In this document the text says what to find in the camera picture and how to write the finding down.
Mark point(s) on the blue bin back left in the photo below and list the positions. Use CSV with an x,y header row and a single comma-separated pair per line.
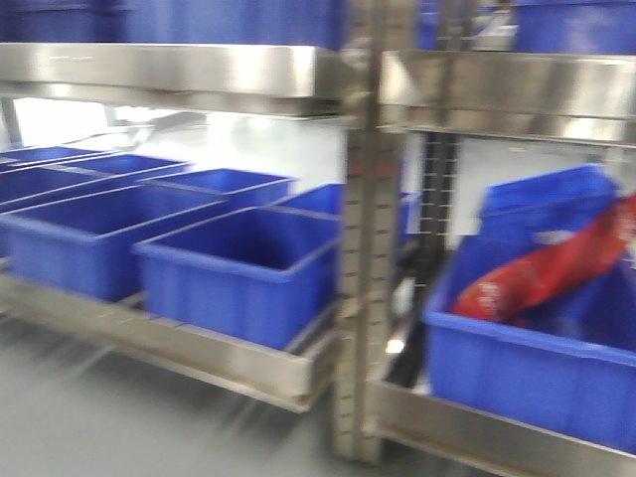
x,y
128,168

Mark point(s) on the left stainless steel shelf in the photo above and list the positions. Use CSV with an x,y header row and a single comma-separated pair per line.
x,y
292,81

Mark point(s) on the right stainless steel shelf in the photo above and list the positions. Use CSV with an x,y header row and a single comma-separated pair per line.
x,y
580,99

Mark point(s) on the blue bin behind post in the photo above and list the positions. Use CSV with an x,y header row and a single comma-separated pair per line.
x,y
328,199

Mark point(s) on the blue bin back middle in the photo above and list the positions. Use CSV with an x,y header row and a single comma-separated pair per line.
x,y
235,189

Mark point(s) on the stainless steel shelf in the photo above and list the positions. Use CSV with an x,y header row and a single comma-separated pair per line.
x,y
580,99
292,81

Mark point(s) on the blue bin front right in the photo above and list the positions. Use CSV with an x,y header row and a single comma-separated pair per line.
x,y
258,274

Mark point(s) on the blue bin upper left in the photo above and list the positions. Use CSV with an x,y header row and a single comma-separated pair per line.
x,y
273,23

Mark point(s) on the red snack bag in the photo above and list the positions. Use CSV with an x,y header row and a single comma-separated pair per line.
x,y
504,293

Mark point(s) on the tilted blue bin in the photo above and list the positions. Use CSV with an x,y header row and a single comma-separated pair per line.
x,y
564,200

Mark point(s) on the blue bin front left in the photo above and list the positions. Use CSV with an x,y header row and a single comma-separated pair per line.
x,y
84,245

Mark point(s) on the blue bin with red bag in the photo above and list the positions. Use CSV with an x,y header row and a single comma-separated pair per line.
x,y
570,366

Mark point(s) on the blue bin upper right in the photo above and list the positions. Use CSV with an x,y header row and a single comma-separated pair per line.
x,y
575,27

